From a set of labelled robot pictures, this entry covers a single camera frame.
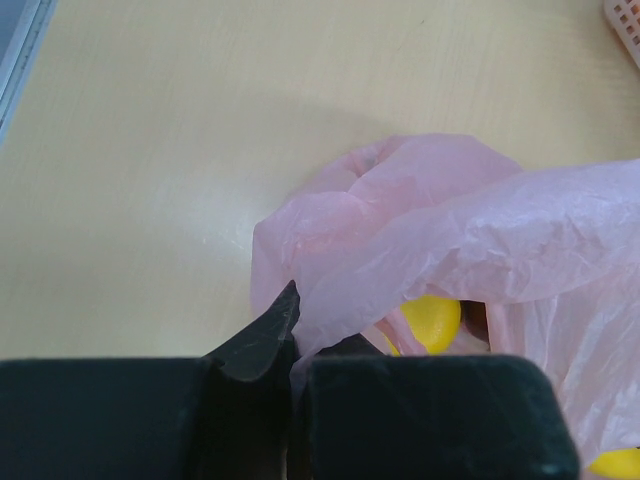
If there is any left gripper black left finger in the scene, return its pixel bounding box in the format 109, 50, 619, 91
1, 284, 299, 479

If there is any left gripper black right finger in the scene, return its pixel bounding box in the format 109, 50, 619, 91
289, 335, 581, 479

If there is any pink plastic bag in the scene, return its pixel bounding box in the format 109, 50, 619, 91
250, 134, 639, 463

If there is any yellow round fruit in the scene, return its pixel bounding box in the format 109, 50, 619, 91
376, 295, 461, 356
588, 447, 640, 480

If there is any yellow round fruit in bag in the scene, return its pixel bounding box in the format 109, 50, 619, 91
376, 295, 461, 356

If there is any white plastic basket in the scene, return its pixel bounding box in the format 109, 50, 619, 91
602, 0, 640, 67

